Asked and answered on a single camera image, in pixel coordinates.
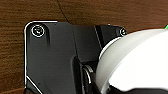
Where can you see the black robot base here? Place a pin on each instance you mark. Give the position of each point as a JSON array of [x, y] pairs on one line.
[[56, 56]]

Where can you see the white bowl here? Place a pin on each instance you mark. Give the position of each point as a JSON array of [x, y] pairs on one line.
[[140, 56]]

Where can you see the green bowl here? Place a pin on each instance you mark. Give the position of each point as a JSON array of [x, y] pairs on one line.
[[166, 26]]

